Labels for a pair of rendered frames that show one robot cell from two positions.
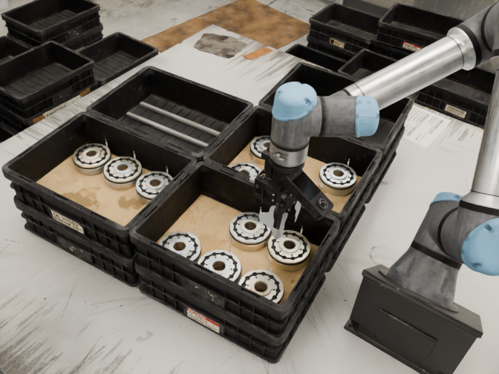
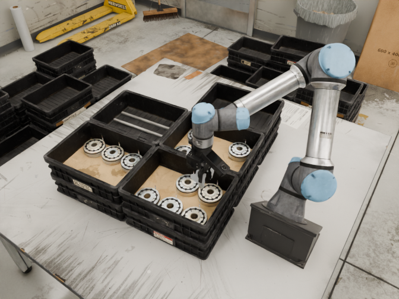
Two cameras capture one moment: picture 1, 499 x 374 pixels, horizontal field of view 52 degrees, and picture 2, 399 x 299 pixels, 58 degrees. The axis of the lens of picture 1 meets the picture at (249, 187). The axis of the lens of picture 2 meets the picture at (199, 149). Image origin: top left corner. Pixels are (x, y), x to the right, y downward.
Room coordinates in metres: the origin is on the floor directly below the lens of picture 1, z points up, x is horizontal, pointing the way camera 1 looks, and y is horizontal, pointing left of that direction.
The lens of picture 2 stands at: (-0.19, -0.07, 2.01)
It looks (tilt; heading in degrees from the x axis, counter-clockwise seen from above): 43 degrees down; 1
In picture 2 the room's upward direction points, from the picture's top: straight up
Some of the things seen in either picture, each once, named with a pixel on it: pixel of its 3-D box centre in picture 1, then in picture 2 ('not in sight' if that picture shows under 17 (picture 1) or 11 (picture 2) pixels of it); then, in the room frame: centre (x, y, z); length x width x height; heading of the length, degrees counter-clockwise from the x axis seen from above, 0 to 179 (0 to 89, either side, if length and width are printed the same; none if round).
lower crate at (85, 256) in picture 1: (110, 209); (107, 177); (0.97, 0.38, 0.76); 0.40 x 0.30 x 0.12; 63
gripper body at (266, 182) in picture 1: (281, 177); (200, 153); (0.79, -0.06, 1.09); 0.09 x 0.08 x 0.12; 57
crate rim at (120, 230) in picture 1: (102, 167); (100, 152); (0.97, 0.38, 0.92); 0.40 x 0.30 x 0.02; 63
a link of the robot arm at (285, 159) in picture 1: (287, 149); (202, 138); (0.78, -0.07, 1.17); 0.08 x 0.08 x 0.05
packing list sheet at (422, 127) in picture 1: (399, 116); (281, 110); (1.59, -0.54, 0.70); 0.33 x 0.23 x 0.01; 57
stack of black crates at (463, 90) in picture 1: (457, 122); (323, 110); (2.05, -0.98, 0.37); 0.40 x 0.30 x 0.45; 57
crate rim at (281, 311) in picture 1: (236, 229); (179, 184); (0.79, 0.02, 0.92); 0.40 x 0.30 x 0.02; 63
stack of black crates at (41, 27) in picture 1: (60, 49); (69, 77); (2.49, 1.07, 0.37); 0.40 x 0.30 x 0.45; 147
